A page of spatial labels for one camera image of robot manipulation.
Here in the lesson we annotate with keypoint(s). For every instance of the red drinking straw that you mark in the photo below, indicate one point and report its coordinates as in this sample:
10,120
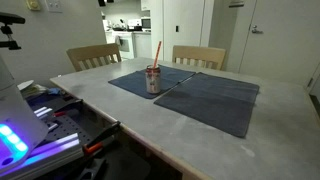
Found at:
157,53

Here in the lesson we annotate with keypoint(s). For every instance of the red and white soda can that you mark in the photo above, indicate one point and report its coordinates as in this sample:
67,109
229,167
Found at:
153,81

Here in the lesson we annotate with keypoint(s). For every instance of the small blue cloth mat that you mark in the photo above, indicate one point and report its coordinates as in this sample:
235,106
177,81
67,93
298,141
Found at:
136,81

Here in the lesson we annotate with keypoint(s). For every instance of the large blue cloth mat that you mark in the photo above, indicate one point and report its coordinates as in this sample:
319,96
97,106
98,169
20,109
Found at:
210,101

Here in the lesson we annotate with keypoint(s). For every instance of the light wooden chair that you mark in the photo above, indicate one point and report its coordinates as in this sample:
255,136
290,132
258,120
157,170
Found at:
93,53
200,53

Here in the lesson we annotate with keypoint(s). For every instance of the white kitchen stove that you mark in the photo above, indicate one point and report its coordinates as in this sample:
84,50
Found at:
125,43

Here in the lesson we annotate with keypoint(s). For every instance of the white microwave oven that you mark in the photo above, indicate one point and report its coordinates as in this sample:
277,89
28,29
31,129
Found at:
145,23

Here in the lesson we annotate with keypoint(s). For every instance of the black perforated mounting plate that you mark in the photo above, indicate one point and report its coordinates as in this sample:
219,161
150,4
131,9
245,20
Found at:
68,128

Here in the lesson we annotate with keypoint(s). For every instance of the white paper stack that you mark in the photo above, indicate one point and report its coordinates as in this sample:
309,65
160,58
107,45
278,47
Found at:
31,88

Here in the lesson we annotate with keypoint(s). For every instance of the white door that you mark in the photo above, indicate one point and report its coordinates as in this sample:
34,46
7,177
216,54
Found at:
283,36

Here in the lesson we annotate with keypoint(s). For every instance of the aluminium profile rail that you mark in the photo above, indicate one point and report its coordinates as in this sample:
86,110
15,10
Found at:
50,151

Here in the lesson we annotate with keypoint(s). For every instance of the white light switch plate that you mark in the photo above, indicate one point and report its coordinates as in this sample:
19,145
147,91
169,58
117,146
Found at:
53,5

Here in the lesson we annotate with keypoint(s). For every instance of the beige wall thermostat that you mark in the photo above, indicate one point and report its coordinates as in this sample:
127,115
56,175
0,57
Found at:
33,4

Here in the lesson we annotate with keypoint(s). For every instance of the black camera on tripod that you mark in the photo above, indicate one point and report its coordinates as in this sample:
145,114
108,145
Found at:
8,30

